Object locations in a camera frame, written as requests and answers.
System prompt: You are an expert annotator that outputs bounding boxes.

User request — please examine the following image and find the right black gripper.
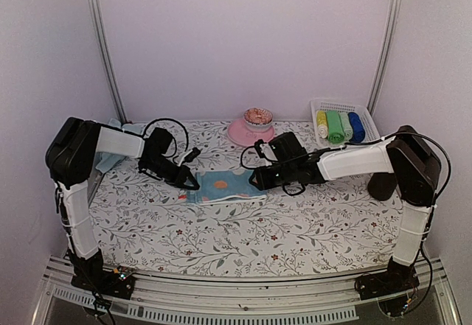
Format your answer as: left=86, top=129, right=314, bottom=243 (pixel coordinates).
left=249, top=161, right=296, bottom=191

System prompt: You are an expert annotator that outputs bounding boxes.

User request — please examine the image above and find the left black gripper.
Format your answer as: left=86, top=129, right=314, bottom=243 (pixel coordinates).
left=142, top=155, right=201, bottom=189

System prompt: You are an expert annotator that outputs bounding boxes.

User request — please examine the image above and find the blue orange dotted towel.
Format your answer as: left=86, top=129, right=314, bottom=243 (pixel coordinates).
left=178, top=170, right=267, bottom=206

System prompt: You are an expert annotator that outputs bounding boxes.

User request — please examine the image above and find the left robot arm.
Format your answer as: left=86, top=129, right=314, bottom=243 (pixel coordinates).
left=45, top=117, right=201, bottom=291

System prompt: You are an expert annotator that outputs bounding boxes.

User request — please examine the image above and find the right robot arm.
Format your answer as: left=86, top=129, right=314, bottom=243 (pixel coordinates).
left=249, top=125, right=442, bottom=293

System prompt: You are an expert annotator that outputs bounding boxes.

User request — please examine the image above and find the yellow rolled towel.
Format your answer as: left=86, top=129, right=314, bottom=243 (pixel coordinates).
left=316, top=111, right=328, bottom=139

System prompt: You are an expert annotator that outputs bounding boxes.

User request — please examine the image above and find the patterned bowl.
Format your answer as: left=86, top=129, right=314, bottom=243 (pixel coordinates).
left=243, top=108, right=274, bottom=132

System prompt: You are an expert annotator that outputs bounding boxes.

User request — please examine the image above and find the pale green rolled towel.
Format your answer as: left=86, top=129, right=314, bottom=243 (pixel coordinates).
left=339, top=112, right=353, bottom=141

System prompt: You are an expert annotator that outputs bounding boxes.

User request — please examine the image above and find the pink plate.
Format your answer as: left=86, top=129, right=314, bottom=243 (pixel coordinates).
left=227, top=119, right=275, bottom=147

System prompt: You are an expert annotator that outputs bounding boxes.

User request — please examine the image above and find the blue rolled towel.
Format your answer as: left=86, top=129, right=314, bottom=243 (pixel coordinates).
left=348, top=112, right=366, bottom=143

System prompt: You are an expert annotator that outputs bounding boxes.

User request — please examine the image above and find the white plastic basket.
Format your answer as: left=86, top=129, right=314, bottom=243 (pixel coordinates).
left=310, top=98, right=381, bottom=148

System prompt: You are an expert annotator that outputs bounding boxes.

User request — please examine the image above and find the dark brown cup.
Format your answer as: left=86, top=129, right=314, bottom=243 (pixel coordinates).
left=367, top=172, right=398, bottom=201

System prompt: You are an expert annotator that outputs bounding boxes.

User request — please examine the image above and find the light blue towel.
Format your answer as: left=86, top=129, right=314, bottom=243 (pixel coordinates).
left=95, top=119, right=144, bottom=174

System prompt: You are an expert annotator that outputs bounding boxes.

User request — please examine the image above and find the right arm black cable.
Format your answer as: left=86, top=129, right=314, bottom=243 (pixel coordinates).
left=240, top=131, right=453, bottom=208

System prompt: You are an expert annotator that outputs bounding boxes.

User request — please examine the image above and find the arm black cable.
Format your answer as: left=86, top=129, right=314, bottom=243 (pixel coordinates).
left=240, top=131, right=453, bottom=208
left=142, top=117, right=191, bottom=167

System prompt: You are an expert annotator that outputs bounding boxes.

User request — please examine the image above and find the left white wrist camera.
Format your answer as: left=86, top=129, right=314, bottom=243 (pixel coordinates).
left=181, top=147, right=201, bottom=163

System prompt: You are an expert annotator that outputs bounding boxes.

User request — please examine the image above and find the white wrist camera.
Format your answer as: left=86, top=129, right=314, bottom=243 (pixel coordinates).
left=181, top=147, right=201, bottom=163
left=254, top=139, right=277, bottom=162

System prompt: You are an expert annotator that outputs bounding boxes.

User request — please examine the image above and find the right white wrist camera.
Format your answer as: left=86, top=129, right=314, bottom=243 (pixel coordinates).
left=254, top=139, right=277, bottom=162

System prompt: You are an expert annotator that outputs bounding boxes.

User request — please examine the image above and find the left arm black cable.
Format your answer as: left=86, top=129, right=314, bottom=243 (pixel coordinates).
left=142, top=117, right=191, bottom=167

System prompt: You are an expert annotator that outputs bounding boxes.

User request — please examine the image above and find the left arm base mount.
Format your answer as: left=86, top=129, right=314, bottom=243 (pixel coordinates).
left=72, top=265, right=136, bottom=300

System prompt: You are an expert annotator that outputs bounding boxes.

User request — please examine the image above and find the aluminium front rail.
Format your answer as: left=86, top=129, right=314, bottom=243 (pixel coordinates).
left=31, top=256, right=462, bottom=324

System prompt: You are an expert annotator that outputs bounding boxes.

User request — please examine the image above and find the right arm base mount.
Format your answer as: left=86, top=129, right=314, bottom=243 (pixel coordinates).
left=354, top=264, right=420, bottom=300

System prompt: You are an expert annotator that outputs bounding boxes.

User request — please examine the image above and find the right aluminium post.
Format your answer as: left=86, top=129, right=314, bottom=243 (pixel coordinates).
left=367, top=0, right=402, bottom=115

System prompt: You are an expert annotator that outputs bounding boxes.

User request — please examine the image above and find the aluminium post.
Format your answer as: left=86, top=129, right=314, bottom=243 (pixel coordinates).
left=88, top=0, right=128, bottom=123
left=367, top=0, right=402, bottom=115

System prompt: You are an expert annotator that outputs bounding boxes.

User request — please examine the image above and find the left aluminium post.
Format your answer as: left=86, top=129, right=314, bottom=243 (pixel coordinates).
left=88, top=0, right=128, bottom=123

